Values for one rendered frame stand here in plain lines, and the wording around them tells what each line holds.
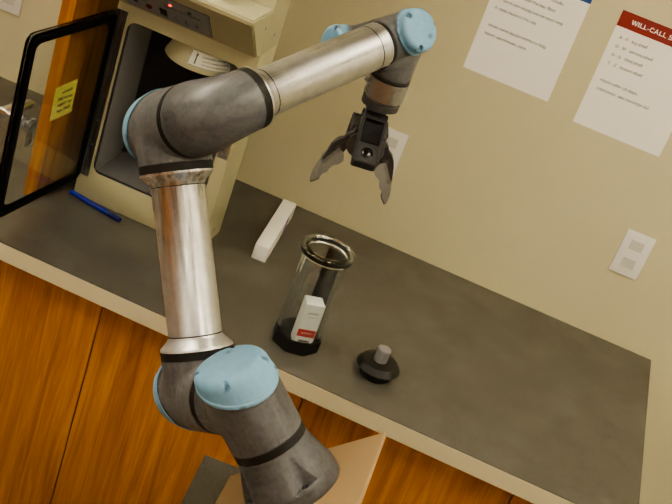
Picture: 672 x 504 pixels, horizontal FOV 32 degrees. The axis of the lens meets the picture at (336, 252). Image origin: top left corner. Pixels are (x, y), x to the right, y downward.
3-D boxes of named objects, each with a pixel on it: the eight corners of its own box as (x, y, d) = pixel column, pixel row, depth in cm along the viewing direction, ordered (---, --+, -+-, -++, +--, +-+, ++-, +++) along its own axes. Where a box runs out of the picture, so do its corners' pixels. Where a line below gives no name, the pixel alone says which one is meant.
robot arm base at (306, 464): (323, 508, 166) (294, 452, 164) (236, 529, 172) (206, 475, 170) (350, 450, 180) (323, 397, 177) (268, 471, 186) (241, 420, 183)
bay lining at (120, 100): (140, 136, 277) (176, -2, 261) (237, 179, 274) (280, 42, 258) (92, 168, 255) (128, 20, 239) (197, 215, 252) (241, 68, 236)
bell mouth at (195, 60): (184, 36, 257) (190, 13, 255) (256, 66, 255) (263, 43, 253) (151, 54, 242) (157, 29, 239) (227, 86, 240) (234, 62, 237)
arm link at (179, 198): (197, 444, 173) (154, 80, 171) (151, 434, 185) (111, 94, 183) (264, 428, 180) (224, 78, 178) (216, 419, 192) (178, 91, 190)
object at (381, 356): (359, 354, 239) (369, 328, 236) (400, 372, 238) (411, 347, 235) (347, 375, 231) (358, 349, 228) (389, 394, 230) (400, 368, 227)
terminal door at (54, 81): (78, 178, 255) (119, 9, 237) (-9, 221, 229) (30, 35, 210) (75, 176, 255) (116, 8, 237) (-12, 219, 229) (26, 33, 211)
